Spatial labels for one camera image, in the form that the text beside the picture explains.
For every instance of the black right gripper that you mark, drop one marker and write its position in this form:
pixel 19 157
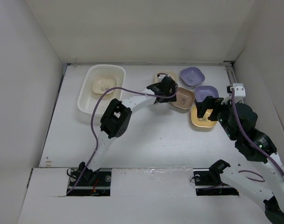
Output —
pixel 209 102

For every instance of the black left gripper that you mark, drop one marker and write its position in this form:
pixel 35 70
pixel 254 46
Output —
pixel 168 100

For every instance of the cream panda plate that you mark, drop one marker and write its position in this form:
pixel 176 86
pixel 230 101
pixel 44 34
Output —
pixel 160 75
pixel 103 83

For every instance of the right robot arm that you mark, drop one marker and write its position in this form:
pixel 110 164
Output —
pixel 258 149

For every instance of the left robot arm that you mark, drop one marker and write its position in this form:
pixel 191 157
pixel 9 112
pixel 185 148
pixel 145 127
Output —
pixel 115 120

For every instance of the white perforated plastic bin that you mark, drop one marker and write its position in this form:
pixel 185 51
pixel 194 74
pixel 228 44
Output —
pixel 87 99

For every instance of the purple panda plate near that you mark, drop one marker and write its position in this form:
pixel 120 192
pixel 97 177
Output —
pixel 202 91

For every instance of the purple panda plate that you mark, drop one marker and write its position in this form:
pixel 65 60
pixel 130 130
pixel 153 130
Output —
pixel 202 91
pixel 192 76

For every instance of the yellow panda plate right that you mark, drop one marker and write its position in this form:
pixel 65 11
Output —
pixel 203 122

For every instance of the brown panda plate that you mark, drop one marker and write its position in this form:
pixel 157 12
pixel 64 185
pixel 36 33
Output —
pixel 184 98

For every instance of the purple panda plate far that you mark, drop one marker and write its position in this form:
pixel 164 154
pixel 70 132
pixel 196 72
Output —
pixel 192 76

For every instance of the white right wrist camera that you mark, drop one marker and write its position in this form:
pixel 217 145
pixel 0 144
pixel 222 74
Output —
pixel 236 93

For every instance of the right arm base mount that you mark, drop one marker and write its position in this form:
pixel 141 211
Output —
pixel 208 182

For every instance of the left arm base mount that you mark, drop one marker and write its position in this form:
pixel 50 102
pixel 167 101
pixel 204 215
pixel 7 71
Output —
pixel 91 183

